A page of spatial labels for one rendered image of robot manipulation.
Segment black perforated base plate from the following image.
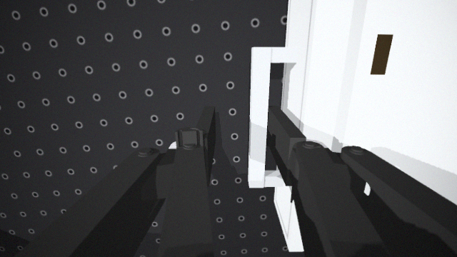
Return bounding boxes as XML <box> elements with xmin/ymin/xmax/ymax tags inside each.
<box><xmin>0</xmin><ymin>0</ymin><xmax>305</xmax><ymax>257</ymax></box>

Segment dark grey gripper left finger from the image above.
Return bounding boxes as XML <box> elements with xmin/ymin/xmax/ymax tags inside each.
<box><xmin>14</xmin><ymin>106</ymin><xmax>216</xmax><ymax>257</ymax></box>

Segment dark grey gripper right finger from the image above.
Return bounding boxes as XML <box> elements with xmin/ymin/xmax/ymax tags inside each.
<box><xmin>266</xmin><ymin>106</ymin><xmax>457</xmax><ymax>257</ymax></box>

